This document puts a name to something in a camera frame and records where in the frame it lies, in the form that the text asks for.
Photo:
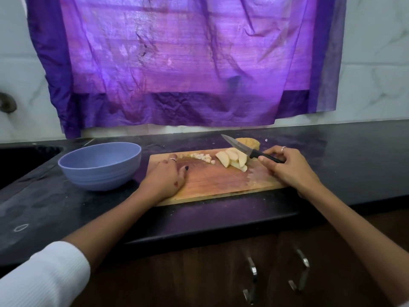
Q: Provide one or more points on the person's left hand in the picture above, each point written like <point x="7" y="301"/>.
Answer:
<point x="165" y="179"/>

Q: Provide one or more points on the person's right hand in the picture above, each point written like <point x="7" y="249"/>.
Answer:
<point x="291" y="169"/>

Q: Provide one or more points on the pile of diced potato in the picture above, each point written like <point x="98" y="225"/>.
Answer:
<point x="203" y="158"/>

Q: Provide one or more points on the rounded potato end piece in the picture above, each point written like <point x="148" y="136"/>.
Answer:
<point x="250" y="142"/>

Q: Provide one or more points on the blue bowl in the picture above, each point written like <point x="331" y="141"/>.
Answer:
<point x="99" y="166"/>

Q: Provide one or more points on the person's right forearm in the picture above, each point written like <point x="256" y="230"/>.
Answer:
<point x="364" y="239"/>

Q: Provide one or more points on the person's left forearm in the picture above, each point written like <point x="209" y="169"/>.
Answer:
<point x="108" y="230"/>

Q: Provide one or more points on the wooden cutting board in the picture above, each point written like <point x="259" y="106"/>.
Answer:
<point x="217" y="182"/>

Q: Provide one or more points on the purple cloth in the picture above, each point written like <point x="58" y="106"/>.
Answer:
<point x="192" y="54"/>

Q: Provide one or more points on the dark sink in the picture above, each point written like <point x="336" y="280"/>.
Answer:
<point x="25" y="163"/>

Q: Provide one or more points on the white rubber band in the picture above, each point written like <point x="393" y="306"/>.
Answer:
<point x="15" y="227"/>

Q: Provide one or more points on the metal faucet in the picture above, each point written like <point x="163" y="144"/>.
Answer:
<point x="6" y="103"/>

